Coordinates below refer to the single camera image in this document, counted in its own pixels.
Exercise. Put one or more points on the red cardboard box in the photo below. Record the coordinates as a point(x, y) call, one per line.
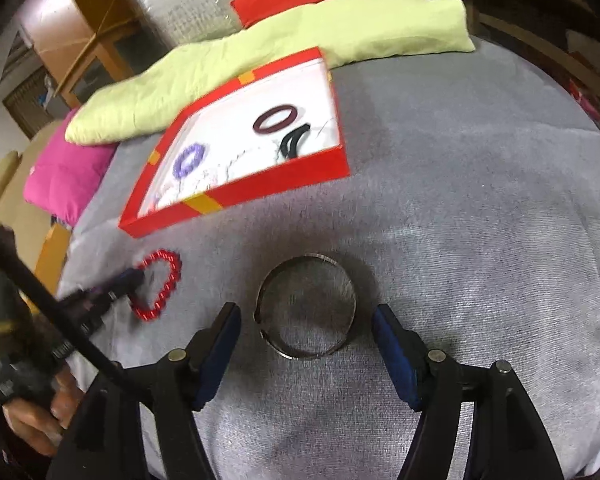
point(260, 185)

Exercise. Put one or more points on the wooden board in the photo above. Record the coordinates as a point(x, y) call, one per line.
point(52, 260)

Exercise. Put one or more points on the silver foil board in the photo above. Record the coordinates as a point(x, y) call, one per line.
point(180, 5)

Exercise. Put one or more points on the light green pillow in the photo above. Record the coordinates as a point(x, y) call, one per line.
point(230, 70)

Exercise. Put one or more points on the red papers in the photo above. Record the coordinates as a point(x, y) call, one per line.
point(587, 105)

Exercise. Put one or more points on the beige sofa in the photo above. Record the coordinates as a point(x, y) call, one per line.
point(10, 190)

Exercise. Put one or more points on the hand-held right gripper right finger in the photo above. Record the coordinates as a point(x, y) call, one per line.
point(394, 355)

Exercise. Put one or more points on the dark maroon bangle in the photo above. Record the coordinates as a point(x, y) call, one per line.
point(260, 129)

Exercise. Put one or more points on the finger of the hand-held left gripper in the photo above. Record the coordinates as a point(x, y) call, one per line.
point(115, 285)

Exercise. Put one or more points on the wooden shelf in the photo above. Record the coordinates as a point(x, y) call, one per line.
point(540, 5)

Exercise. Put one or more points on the magenta pillow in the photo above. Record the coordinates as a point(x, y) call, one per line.
point(65, 175)

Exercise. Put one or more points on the silver metal bangle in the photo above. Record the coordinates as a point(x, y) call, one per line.
point(305, 354)

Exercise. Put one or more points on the wooden cabinet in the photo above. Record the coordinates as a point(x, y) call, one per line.
point(75, 35)

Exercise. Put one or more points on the grey blanket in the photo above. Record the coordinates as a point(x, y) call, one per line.
point(455, 185)

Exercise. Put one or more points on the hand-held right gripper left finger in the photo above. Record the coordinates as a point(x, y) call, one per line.
point(216, 357)

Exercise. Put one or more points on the person's left hand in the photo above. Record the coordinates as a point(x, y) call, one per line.
point(35, 422)

